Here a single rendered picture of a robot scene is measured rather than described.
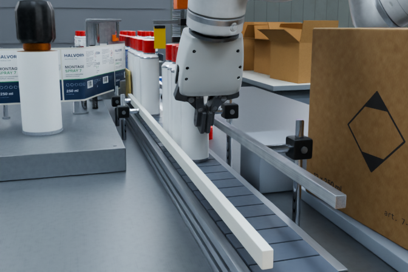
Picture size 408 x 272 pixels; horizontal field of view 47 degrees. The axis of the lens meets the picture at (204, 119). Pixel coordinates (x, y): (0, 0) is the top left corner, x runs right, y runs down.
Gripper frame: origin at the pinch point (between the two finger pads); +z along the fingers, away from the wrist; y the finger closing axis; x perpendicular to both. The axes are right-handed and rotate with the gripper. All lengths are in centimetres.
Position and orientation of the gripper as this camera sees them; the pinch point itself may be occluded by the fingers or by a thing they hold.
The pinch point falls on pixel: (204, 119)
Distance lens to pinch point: 76.6
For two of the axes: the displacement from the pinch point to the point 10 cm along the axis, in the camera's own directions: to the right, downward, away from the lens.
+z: -1.0, 8.5, 5.1
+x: 2.6, 5.2, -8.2
